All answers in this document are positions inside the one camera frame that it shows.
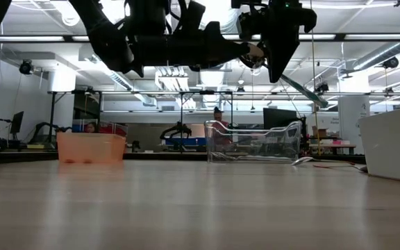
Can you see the small black ceiling fixture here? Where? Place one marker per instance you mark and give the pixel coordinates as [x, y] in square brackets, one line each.
[321, 88]

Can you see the brown cardboard box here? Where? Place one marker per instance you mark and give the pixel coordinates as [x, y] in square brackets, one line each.
[319, 132]

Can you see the orange translucent plastic bin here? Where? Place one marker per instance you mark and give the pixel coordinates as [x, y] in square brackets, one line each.
[90, 146]

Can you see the blue background table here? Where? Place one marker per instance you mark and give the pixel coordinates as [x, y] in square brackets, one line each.
[193, 141]

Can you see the small black monitor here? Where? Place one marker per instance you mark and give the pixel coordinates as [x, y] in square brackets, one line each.
[16, 122]

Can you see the black metal table frame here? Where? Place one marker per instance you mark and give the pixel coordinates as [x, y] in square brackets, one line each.
[12, 158]

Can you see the white room pillar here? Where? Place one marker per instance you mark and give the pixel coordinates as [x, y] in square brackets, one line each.
[354, 111]

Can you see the silver slanted air duct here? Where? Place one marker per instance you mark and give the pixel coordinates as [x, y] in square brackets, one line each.
[377, 55]

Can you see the black background robot arm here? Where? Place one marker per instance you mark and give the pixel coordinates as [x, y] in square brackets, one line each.
[179, 128]

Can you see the thin yellow pole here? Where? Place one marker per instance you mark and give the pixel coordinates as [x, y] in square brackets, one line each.
[313, 52]

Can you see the clear plastic bin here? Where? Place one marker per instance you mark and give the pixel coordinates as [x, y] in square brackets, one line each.
[255, 142]

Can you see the black overhead beam with lights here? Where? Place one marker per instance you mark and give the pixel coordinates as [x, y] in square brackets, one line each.
[340, 37]

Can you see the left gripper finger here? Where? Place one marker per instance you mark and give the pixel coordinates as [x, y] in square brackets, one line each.
[221, 45]
[221, 59]

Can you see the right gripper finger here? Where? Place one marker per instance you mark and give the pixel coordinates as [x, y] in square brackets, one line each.
[274, 59]
[288, 52]

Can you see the large dark monitor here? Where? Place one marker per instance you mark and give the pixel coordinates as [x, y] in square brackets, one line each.
[278, 118]

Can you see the wooden background bench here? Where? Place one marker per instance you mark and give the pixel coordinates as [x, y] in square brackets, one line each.
[332, 146]

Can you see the black background rig frame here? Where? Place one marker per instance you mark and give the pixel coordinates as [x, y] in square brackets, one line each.
[52, 111]

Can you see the white plastic tray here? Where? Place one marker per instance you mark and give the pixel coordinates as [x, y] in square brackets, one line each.
[394, 146]

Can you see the black hanging ceiling camera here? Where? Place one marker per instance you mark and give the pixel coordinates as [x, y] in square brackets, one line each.
[391, 62]
[26, 67]

